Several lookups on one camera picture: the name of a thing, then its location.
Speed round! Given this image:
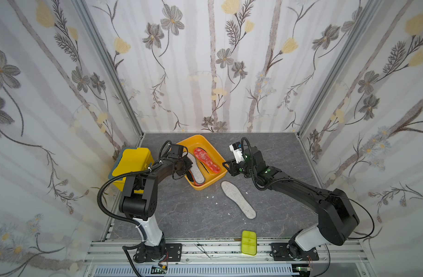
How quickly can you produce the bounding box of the red patterned insole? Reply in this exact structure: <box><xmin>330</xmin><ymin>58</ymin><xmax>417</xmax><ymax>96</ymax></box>
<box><xmin>194</xmin><ymin>148</ymin><xmax>221</xmax><ymax>174</ymax></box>

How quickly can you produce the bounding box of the grey felt insole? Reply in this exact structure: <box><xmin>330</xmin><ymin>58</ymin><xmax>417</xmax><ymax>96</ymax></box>
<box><xmin>187</xmin><ymin>153</ymin><xmax>205</xmax><ymax>186</ymax></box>
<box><xmin>221</xmin><ymin>181</ymin><xmax>256</xmax><ymax>219</ymax></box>

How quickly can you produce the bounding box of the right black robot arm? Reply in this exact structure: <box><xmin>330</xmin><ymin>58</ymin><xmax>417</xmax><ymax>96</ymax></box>
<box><xmin>222</xmin><ymin>143</ymin><xmax>360</xmax><ymax>260</ymax></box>

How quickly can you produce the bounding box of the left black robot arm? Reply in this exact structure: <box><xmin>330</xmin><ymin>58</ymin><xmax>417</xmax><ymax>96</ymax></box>
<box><xmin>116</xmin><ymin>142</ymin><xmax>192</xmax><ymax>261</ymax></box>

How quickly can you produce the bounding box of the yellow plastic storage tray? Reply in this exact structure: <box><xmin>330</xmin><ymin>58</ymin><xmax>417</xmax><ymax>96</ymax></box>
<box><xmin>177</xmin><ymin>135</ymin><xmax>227</xmax><ymax>190</ymax></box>

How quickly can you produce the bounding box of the yellow lidded box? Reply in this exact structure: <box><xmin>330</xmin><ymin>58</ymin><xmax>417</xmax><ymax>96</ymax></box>
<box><xmin>108</xmin><ymin>148</ymin><xmax>154</xmax><ymax>180</ymax></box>

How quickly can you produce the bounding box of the green compartment box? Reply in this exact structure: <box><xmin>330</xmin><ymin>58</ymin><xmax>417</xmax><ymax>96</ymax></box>
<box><xmin>241</xmin><ymin>230</ymin><xmax>258</xmax><ymax>256</ymax></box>

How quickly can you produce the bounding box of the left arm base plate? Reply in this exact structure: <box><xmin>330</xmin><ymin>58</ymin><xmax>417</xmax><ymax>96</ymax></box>
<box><xmin>133</xmin><ymin>244</ymin><xmax>183</xmax><ymax>263</ymax></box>

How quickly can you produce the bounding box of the black corrugated cable conduit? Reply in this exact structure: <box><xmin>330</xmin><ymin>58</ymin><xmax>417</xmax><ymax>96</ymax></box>
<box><xmin>96</xmin><ymin>167</ymin><xmax>153</xmax><ymax>277</ymax></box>

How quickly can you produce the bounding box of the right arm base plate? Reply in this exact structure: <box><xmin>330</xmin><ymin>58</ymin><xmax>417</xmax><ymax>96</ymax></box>
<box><xmin>270</xmin><ymin>243</ymin><xmax>319</xmax><ymax>262</ymax></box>

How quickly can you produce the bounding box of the aluminium rail frame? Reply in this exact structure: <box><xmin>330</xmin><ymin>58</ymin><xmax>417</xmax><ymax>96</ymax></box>
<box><xmin>82</xmin><ymin>238</ymin><xmax>376</xmax><ymax>277</ymax></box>

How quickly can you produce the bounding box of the white slotted cable duct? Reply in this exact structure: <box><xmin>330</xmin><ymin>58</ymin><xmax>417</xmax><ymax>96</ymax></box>
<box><xmin>93</xmin><ymin>264</ymin><xmax>300</xmax><ymax>277</ymax></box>

